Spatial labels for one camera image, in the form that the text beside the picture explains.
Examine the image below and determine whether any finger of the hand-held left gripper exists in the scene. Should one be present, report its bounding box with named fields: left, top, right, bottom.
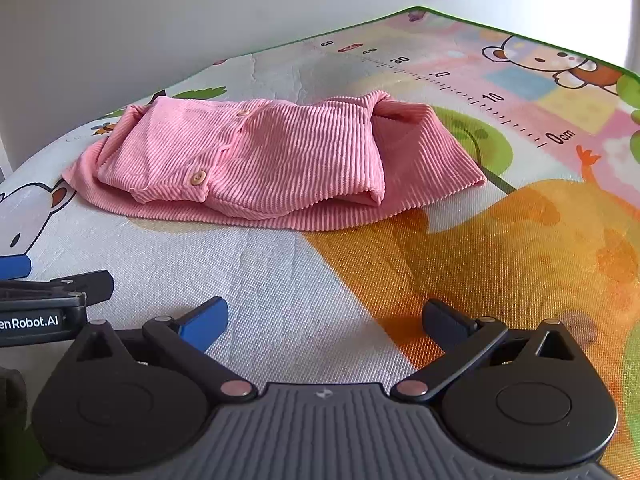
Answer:
left=0, top=255, right=32, bottom=281
left=0, top=270, right=115, bottom=306

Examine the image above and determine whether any pink ribbed buttoned garment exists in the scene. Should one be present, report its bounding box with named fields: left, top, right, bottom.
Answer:
left=61, top=90, right=488, bottom=232

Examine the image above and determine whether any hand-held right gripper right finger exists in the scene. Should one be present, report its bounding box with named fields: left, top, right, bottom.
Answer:
left=392, top=299, right=576, bottom=403

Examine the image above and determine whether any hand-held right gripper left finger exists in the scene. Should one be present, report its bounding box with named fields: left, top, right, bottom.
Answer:
left=76, top=296, right=256, bottom=403

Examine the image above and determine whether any cartoon printed play mat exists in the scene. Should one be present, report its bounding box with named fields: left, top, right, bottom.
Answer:
left=0, top=6, right=640, bottom=480

